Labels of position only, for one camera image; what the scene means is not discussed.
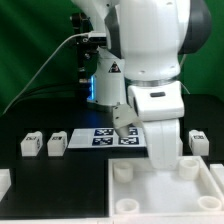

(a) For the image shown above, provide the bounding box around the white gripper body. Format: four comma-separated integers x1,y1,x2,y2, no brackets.
128,81,184,170

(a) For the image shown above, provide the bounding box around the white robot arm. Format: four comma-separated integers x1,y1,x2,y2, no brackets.
71,0,211,170

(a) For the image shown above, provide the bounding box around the white marker tag sheet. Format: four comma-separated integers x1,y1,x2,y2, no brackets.
68,127,146,149

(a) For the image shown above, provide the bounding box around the white fence piece left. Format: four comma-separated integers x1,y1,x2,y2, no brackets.
0,169,11,201

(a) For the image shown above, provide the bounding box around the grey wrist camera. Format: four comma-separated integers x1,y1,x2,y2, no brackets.
112,104,140,138

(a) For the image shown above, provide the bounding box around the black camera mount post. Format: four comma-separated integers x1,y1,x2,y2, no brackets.
70,13,92,101

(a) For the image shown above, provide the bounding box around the silver front depth camera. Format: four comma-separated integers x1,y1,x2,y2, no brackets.
88,31,107,45

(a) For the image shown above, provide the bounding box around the white camera cable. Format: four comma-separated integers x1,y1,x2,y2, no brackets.
1,32,98,116

